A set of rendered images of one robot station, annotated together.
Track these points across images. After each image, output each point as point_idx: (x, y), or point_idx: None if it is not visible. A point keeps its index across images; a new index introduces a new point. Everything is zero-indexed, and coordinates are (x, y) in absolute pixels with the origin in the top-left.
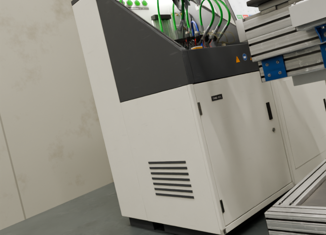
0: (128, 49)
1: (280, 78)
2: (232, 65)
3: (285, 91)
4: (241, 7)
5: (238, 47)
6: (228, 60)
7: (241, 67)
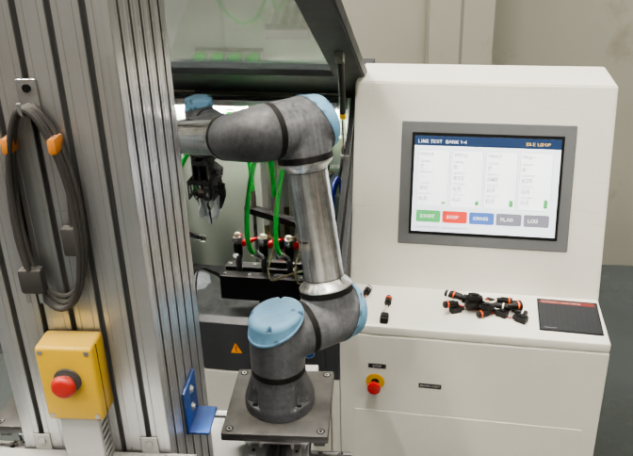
0: None
1: (373, 406)
2: (219, 354)
3: (379, 429)
4: (456, 190)
5: (247, 331)
6: (208, 346)
7: (243, 363)
